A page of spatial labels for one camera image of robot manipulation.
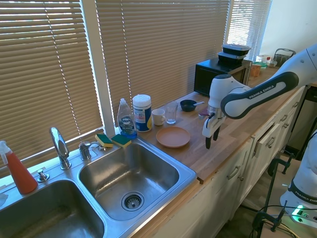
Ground narrow beige window blind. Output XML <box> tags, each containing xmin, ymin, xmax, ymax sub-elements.
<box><xmin>226</xmin><ymin>0</ymin><xmax>272</xmax><ymax>61</ymax></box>

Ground dark blue bowl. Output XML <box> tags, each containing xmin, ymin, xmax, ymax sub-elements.
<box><xmin>180</xmin><ymin>99</ymin><xmax>198</xmax><ymax>113</ymax></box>

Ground clear drinking glass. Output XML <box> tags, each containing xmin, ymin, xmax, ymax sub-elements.
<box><xmin>165</xmin><ymin>101</ymin><xmax>179</xmax><ymax>125</ymax></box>

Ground black plastic food container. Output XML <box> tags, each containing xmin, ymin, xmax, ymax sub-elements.
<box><xmin>221</xmin><ymin>44</ymin><xmax>251</xmax><ymax>56</ymax></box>
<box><xmin>217</xmin><ymin>51</ymin><xmax>246</xmax><ymax>66</ymax></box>

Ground stainless steel double sink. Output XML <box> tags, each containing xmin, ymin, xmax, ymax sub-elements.
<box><xmin>0</xmin><ymin>135</ymin><xmax>205</xmax><ymax>238</ymax></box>

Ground white ceramic mug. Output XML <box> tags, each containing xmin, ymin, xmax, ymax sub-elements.
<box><xmin>151</xmin><ymin>108</ymin><xmax>166</xmax><ymax>126</ymax></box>

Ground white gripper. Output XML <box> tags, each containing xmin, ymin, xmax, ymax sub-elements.
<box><xmin>202</xmin><ymin>113</ymin><xmax>226</xmax><ymax>150</ymax></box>

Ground white kitchen cabinets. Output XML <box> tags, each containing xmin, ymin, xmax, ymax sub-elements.
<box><xmin>137</xmin><ymin>86</ymin><xmax>308</xmax><ymax>238</ymax></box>

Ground orange spray bottle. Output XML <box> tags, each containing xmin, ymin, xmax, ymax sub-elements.
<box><xmin>0</xmin><ymin>140</ymin><xmax>39</xmax><ymax>195</ymax></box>

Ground white wipes canister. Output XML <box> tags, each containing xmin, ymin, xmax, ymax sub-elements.
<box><xmin>132</xmin><ymin>94</ymin><xmax>153</xmax><ymax>133</ymax></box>

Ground chrome sink knob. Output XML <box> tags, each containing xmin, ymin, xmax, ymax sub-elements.
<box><xmin>37</xmin><ymin>168</ymin><xmax>51</xmax><ymax>183</ymax></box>

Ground yellow green sponge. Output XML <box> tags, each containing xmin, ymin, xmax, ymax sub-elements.
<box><xmin>95</xmin><ymin>133</ymin><xmax>114</xmax><ymax>149</ymax></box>
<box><xmin>110</xmin><ymin>133</ymin><xmax>133</xmax><ymax>149</ymax></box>

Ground black clamp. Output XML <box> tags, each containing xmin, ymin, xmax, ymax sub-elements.
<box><xmin>252</xmin><ymin>200</ymin><xmax>288</xmax><ymax>238</ymax></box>
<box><xmin>267</xmin><ymin>153</ymin><xmax>295</xmax><ymax>177</ymax></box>

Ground black dishwasher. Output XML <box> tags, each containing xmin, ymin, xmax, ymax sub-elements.
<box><xmin>294</xmin><ymin>85</ymin><xmax>317</xmax><ymax>160</ymax></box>

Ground chrome kitchen faucet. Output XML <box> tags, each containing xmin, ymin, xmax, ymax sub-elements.
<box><xmin>49</xmin><ymin>127</ymin><xmax>72</xmax><ymax>171</ymax></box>

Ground wide beige window blind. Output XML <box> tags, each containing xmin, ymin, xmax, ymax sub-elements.
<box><xmin>0</xmin><ymin>0</ymin><xmax>105</xmax><ymax>178</ymax></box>
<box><xmin>95</xmin><ymin>0</ymin><xmax>230</xmax><ymax>120</ymax></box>

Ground metal sink drain strainer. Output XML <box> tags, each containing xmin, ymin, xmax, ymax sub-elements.
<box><xmin>121</xmin><ymin>191</ymin><xmax>145</xmax><ymax>212</ymax></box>

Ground blue dish soap bottle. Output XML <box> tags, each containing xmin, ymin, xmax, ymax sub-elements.
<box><xmin>116</xmin><ymin>98</ymin><xmax>138</xmax><ymax>140</ymax></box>

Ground orange plastic plate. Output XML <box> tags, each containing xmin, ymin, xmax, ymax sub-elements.
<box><xmin>156</xmin><ymin>126</ymin><xmax>191</xmax><ymax>149</ymax></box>

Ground black wire basket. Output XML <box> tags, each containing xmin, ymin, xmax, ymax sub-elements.
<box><xmin>273</xmin><ymin>48</ymin><xmax>297</xmax><ymax>68</ymax></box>

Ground white container with red label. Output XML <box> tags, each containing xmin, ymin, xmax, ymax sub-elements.
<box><xmin>256</xmin><ymin>54</ymin><xmax>273</xmax><ymax>66</ymax></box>

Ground chrome sink soap dispenser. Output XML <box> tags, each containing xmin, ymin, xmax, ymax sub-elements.
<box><xmin>78</xmin><ymin>141</ymin><xmax>107</xmax><ymax>161</ymax></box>

